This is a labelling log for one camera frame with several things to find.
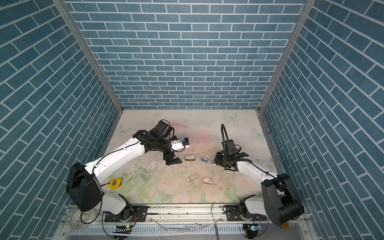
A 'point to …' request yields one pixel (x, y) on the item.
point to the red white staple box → (207, 180)
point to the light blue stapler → (208, 161)
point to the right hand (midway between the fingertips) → (214, 158)
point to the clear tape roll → (81, 219)
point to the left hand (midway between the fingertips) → (180, 152)
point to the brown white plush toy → (285, 225)
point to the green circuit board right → (252, 230)
